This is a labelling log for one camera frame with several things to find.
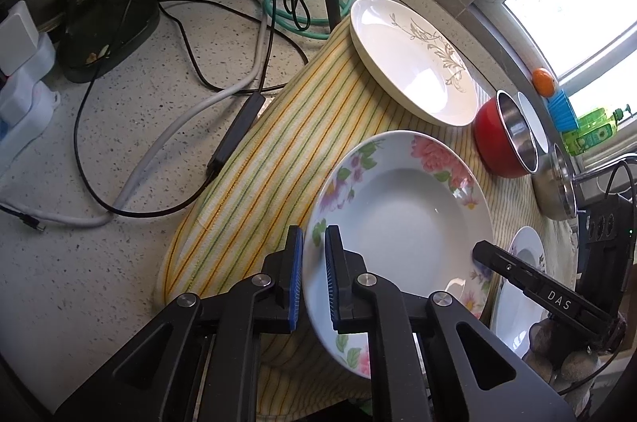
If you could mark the white plate with purple flower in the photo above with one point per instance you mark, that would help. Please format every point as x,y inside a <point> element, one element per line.
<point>512,317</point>

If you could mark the light blue bowl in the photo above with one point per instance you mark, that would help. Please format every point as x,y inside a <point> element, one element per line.
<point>535,123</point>

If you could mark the white leaf-print plate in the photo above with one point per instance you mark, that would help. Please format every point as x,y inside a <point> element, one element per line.
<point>398,53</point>

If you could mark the white charger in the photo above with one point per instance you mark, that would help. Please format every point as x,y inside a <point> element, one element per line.
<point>17,34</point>

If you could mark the blue ribbed cup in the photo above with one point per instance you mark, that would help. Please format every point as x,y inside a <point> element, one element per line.
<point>562,111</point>

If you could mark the yellow striped cloth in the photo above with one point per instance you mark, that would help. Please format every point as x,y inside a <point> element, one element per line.
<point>308,103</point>

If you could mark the white power strip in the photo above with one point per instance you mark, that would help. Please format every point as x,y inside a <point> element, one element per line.
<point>25,113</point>

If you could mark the red steel-lined bowl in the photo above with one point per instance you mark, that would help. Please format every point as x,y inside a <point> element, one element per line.
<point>490,138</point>

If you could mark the black appliance base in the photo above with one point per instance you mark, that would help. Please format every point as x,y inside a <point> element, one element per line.
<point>114,29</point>

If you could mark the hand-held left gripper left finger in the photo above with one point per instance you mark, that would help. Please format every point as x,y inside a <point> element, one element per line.
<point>297,277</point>

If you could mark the pink floral deep plate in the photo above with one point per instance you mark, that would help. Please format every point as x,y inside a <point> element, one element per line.
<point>398,213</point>

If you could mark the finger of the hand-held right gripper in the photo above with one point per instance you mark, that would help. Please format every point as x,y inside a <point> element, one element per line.
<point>507,267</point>

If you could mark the stainless steel bowl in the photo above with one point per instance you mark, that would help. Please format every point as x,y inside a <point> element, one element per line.
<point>547,188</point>

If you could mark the black power adapter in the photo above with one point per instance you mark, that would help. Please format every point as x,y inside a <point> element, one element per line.
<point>239,123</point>

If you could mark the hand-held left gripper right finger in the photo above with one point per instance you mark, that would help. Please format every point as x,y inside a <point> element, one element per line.
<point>331,282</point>

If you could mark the green dish soap bottle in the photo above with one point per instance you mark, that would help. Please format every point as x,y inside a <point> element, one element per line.
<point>592,133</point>

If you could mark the orange fruit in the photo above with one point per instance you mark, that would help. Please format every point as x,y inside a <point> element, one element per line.
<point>543,82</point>

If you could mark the person's right hand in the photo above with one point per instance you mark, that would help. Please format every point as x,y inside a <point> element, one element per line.
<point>572,367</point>

